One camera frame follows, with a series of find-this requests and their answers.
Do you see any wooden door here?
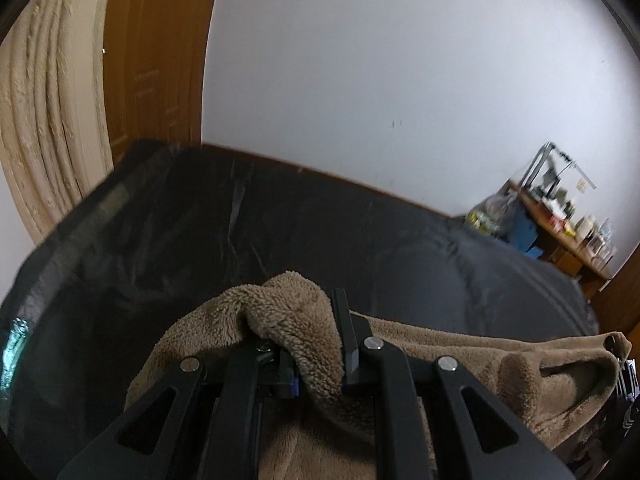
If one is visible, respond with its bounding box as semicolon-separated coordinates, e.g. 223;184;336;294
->
590;247;640;334
103;0;215;162

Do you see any dark bed cover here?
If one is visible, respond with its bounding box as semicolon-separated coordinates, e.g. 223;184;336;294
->
1;141;598;479

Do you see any brown fleece blanket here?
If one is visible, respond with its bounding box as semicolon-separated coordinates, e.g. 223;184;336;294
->
124;270;633;480

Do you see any clear plastic bag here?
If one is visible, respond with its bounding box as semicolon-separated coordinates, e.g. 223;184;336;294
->
465;191;518;238

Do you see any wooden desk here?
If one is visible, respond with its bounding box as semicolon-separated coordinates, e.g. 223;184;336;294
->
503;180;612;301

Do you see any beige curtain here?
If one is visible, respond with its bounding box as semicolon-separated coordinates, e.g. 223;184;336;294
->
1;0;113;244

